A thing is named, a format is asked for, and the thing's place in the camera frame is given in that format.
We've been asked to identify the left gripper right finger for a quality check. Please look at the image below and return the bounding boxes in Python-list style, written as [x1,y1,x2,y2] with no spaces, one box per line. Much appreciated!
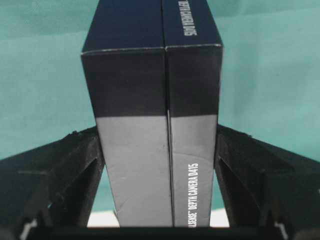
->
[214,125,320,240]

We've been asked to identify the green table cloth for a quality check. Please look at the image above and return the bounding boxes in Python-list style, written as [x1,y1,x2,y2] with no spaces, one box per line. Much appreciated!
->
[0,0,320,166]

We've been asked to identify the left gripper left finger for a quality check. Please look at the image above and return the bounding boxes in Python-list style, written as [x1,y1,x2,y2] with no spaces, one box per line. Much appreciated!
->
[0,127,104,240]

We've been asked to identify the black box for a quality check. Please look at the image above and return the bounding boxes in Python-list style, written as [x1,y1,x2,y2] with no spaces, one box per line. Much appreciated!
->
[81,0,223,228]

